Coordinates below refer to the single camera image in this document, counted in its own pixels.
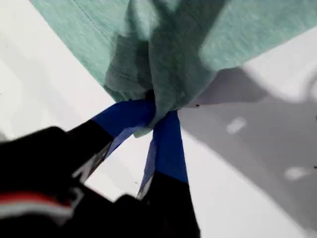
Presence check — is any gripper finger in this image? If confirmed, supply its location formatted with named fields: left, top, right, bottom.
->
left=137, top=110, right=198, bottom=221
left=66, top=91, right=156, bottom=159

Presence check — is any pale green t-shirt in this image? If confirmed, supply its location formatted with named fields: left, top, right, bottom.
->
left=31, top=0, right=317, bottom=138

